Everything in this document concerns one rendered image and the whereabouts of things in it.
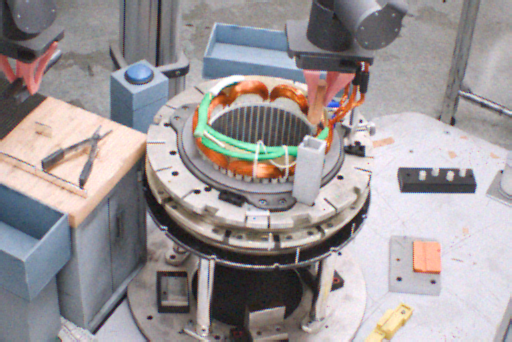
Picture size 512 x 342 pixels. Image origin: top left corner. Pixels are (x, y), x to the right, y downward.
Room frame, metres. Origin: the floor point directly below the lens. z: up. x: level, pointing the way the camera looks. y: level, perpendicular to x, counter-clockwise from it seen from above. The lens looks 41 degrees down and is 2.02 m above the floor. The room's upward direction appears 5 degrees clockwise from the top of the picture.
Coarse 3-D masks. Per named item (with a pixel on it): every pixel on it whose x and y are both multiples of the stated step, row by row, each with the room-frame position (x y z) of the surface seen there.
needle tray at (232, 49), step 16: (224, 32) 1.47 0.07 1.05; (240, 32) 1.47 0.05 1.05; (256, 32) 1.46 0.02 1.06; (272, 32) 1.46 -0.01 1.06; (208, 48) 1.39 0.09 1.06; (224, 48) 1.45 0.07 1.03; (240, 48) 1.46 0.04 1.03; (256, 48) 1.46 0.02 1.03; (272, 48) 1.46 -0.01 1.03; (208, 64) 1.37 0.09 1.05; (224, 64) 1.36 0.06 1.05; (240, 64) 1.36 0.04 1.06; (256, 64) 1.36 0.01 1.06; (272, 64) 1.42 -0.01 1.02; (288, 64) 1.42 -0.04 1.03; (304, 80) 1.35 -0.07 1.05; (336, 96) 1.35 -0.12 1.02
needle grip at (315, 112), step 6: (318, 84) 1.02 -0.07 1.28; (324, 84) 1.02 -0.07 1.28; (318, 90) 1.02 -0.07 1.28; (324, 90) 1.02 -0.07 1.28; (318, 96) 1.02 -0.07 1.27; (324, 96) 1.02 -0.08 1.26; (318, 102) 1.02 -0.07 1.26; (312, 108) 1.02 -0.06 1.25; (318, 108) 1.02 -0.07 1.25; (312, 114) 1.02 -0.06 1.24; (318, 114) 1.02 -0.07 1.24; (312, 120) 1.02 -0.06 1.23; (318, 120) 1.02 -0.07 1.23
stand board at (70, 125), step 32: (32, 128) 1.15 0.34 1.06; (64, 128) 1.16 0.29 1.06; (96, 128) 1.16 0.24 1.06; (128, 128) 1.17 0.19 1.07; (0, 160) 1.07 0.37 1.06; (32, 160) 1.08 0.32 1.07; (64, 160) 1.08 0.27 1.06; (96, 160) 1.09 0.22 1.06; (128, 160) 1.10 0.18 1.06; (32, 192) 1.01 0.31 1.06; (64, 192) 1.02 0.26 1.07; (96, 192) 1.02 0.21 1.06
